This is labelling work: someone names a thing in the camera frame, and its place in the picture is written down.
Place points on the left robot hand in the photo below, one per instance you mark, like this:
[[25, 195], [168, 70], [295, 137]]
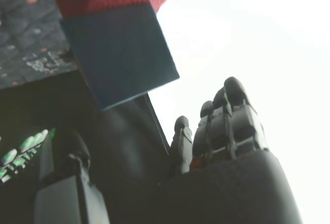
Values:
[[232, 182]]

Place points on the blue foam cube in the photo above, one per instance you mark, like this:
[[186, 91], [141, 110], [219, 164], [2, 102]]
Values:
[[116, 54]]

